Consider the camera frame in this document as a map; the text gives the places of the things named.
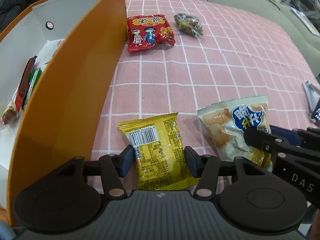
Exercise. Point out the green silver candy wrapper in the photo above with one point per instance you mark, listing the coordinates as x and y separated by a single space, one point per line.
33 79

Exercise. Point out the small round cracker packet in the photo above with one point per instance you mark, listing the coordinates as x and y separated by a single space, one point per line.
10 114

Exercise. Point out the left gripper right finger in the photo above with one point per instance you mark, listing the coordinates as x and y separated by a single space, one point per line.
208 169

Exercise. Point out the smartphone on stand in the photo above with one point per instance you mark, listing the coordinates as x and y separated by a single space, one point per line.
315 117

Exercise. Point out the blue jeans leg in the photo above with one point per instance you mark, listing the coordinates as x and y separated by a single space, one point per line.
6 232

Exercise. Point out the magazine on sofa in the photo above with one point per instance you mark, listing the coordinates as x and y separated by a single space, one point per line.
306 21

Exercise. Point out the red cartoon snack bag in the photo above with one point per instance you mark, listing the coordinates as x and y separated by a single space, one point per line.
146 31

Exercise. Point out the yellow snack packet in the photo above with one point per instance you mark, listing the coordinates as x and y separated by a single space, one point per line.
160 160

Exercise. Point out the brown clear snack packet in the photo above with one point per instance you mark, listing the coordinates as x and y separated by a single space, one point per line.
189 24

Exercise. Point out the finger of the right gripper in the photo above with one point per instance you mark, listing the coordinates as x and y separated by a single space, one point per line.
291 136
266 142

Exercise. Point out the orange cardboard box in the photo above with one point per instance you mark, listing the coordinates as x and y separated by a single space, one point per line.
62 115

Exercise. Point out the white spicy strips packet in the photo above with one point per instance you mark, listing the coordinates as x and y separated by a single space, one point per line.
46 53

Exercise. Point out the white blue cracker bag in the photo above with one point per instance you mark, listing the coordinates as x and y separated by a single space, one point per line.
226 122

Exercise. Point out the red snack bar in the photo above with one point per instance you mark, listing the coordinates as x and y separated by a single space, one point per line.
22 89

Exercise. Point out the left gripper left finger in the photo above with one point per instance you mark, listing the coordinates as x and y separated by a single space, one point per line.
111 168

